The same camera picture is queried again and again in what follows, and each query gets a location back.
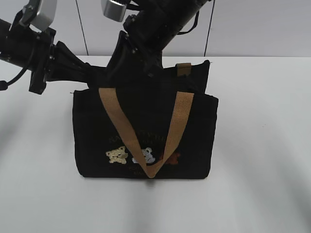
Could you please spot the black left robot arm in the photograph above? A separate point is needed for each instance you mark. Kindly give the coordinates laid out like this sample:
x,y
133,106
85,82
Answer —
x,y
5,28

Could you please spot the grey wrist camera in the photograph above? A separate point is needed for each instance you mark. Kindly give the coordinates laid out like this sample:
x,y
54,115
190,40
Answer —
x,y
114,9
39,13

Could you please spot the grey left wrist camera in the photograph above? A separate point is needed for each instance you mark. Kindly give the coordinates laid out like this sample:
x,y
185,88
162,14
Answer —
x,y
39,13

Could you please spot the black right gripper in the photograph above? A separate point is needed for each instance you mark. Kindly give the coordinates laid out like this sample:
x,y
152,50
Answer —
x,y
149,31

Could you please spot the black canvas tote bag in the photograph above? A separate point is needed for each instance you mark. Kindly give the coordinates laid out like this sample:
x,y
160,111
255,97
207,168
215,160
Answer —
x,y
147,128

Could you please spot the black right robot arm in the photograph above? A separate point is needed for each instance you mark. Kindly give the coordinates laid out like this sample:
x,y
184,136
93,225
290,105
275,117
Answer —
x,y
190,8

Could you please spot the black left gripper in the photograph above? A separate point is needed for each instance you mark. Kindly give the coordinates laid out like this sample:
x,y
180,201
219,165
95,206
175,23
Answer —
x,y
31,51

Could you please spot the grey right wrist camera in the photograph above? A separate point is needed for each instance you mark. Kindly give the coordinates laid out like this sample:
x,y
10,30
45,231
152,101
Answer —
x,y
114,9

